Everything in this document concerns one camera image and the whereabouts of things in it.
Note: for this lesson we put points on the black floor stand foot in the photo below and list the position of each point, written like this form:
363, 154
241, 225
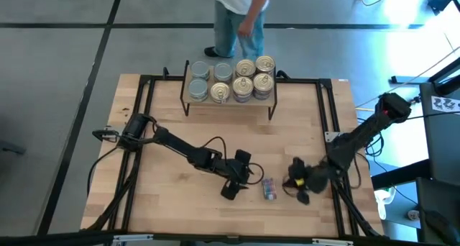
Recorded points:
402, 80

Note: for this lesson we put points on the small black post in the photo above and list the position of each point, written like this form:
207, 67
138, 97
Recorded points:
166, 72

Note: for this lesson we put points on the black desk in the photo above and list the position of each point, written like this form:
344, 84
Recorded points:
442, 149

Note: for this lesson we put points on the black table edge clamp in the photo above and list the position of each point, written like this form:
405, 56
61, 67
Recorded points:
104, 134

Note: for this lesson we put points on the small black rounded object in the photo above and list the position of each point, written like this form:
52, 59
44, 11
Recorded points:
282, 74

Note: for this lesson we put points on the black diagonal beam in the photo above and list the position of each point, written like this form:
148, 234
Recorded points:
399, 174

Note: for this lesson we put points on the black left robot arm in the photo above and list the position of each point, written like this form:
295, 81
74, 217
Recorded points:
179, 145

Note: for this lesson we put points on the Bumble Bee tuna can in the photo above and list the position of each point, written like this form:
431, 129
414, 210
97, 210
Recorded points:
198, 88
200, 69

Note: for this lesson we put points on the wooden shelf black metal frame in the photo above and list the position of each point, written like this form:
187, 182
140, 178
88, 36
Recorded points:
266, 103

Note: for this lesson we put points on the black metal table frame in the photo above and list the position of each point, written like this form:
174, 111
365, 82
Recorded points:
161, 77

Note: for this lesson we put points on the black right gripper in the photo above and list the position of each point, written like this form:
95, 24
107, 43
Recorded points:
300, 179

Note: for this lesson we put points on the silver bracket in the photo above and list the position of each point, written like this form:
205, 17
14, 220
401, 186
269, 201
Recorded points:
133, 237
332, 241

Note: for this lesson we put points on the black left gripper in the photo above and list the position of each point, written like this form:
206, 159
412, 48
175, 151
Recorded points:
239, 174

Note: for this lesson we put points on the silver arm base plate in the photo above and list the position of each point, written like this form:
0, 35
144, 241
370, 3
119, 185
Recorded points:
332, 136

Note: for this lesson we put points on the paper with black pattern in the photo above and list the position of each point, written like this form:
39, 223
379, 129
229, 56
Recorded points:
445, 104

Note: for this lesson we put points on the person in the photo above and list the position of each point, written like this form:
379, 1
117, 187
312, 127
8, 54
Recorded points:
233, 19

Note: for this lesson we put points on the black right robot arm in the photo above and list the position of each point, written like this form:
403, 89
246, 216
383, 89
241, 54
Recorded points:
359, 134

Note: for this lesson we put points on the white plastic object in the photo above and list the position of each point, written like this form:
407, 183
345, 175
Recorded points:
382, 203

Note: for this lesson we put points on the black rig beam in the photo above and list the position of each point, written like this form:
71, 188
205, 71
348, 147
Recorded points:
54, 239

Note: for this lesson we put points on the small round object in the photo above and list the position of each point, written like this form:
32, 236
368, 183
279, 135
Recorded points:
413, 215

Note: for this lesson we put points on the large gold ringed can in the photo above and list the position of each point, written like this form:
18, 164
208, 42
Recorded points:
223, 71

